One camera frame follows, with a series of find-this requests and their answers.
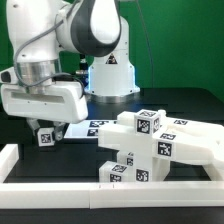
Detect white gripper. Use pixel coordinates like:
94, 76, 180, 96
0, 66, 89, 142

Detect white tagged cube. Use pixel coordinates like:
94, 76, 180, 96
134, 109, 161, 136
37, 128, 55, 147

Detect white seat block with pegs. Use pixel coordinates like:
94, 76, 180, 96
133, 155, 170, 182

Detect white chair back frame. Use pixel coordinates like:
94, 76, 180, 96
98, 110, 224, 170

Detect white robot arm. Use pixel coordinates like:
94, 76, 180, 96
0, 0, 121, 140

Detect white chair seat plate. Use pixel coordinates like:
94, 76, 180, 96
63, 120, 116, 142

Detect white left barrier rail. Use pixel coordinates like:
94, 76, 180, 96
0, 144, 19, 184

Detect white barrier rail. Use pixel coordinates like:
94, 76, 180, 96
0, 181, 224, 209
0, 144, 19, 184
204, 164, 224, 181

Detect white front barrier rail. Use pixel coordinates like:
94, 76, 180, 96
0, 181, 224, 209

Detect white right barrier rail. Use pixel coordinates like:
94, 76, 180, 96
204, 164, 224, 181

